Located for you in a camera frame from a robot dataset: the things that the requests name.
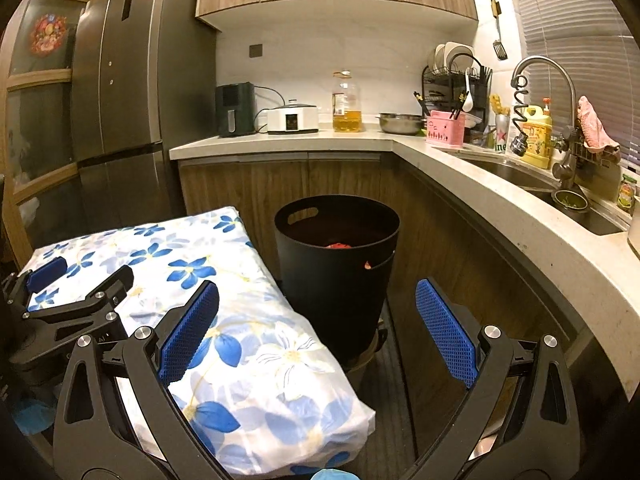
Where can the white rice cooker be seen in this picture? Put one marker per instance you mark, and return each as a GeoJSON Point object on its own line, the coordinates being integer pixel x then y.
{"type": "Point", "coordinates": [292, 119]}

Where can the steel sink strainer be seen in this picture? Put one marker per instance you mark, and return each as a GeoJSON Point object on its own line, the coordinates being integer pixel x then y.
{"type": "Point", "coordinates": [570, 200]}

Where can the black chopsticks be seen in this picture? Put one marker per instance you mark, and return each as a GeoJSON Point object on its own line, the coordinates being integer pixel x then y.
{"type": "Point", "coordinates": [457, 110]}

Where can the hanging slotted spatula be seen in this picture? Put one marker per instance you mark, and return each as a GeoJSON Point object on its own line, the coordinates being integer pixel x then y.
{"type": "Point", "coordinates": [499, 50]}

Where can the pink dish cloth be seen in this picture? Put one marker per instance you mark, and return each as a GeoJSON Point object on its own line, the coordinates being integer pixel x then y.
{"type": "Point", "coordinates": [595, 127]}

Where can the steel mixing bowl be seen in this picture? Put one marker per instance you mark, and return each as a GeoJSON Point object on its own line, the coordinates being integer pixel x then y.
{"type": "Point", "coordinates": [400, 124]}

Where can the small green label jar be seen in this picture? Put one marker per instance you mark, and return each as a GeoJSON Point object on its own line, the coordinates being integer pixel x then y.
{"type": "Point", "coordinates": [627, 190]}

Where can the blue floral printed cloth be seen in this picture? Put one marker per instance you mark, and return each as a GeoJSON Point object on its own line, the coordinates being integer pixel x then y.
{"type": "Point", "coordinates": [240, 310]}

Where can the yellow detergent bottle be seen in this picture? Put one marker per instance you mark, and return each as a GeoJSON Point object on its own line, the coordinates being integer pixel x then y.
{"type": "Point", "coordinates": [540, 140]}

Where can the black plastic bin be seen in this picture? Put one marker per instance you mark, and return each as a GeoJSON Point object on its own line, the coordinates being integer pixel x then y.
{"type": "Point", "coordinates": [330, 300]}

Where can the steel kitchen faucet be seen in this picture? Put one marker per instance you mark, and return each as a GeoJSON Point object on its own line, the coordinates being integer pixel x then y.
{"type": "Point", "coordinates": [540, 60]}

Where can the grey steel refrigerator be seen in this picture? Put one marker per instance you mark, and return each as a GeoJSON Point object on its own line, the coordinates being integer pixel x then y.
{"type": "Point", "coordinates": [140, 85]}

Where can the wooden kitchen base cabinet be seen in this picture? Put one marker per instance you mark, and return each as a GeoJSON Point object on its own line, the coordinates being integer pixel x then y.
{"type": "Point", "coordinates": [240, 180]}

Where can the flower decal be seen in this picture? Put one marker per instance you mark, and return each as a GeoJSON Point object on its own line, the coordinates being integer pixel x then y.
{"type": "Point", "coordinates": [47, 35]}

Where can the white soup spoon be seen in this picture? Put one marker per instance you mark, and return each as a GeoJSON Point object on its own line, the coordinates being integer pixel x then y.
{"type": "Point", "coordinates": [467, 100]}

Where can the white plate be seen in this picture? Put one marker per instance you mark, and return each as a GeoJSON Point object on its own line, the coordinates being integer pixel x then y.
{"type": "Point", "coordinates": [457, 55]}
{"type": "Point", "coordinates": [439, 57]}

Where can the steel kitchen sink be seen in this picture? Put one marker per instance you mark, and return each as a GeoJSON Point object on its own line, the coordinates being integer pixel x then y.
{"type": "Point", "coordinates": [520, 175]}

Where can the cooking oil bottle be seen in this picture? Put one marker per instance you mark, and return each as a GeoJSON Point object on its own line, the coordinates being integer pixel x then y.
{"type": "Point", "coordinates": [346, 115]}

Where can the yellow dish brush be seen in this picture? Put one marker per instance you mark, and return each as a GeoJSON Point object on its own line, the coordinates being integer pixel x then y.
{"type": "Point", "coordinates": [496, 104]}

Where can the wooden glass panel door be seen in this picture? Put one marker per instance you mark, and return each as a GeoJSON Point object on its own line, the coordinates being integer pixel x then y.
{"type": "Point", "coordinates": [40, 76]}

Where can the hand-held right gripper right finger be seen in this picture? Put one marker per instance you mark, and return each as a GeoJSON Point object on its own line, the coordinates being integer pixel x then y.
{"type": "Point", "coordinates": [445, 330]}

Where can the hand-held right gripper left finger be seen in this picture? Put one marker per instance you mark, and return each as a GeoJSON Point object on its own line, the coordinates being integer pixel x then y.
{"type": "Point", "coordinates": [187, 330]}

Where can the red plastic bag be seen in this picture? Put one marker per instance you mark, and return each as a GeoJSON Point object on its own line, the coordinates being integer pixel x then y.
{"type": "Point", "coordinates": [340, 246]}

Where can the white container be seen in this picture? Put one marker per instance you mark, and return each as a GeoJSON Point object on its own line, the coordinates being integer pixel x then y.
{"type": "Point", "coordinates": [634, 232]}

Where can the black air fryer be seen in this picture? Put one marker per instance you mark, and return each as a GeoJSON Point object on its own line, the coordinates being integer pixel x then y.
{"type": "Point", "coordinates": [235, 107]}

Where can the pink utensil holder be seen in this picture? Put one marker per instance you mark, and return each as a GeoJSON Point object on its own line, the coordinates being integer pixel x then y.
{"type": "Point", "coordinates": [445, 132]}

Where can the beer can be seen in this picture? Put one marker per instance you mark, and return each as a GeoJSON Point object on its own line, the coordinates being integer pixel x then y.
{"type": "Point", "coordinates": [502, 137]}

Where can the grey window blinds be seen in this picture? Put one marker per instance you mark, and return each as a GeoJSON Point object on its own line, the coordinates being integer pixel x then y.
{"type": "Point", "coordinates": [575, 10]}

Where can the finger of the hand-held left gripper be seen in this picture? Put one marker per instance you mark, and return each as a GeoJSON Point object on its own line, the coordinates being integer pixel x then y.
{"type": "Point", "coordinates": [47, 272]}
{"type": "Point", "coordinates": [107, 290]}

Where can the dark wall outlet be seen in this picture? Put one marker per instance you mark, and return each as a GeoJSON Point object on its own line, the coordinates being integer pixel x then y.
{"type": "Point", "coordinates": [256, 51]}

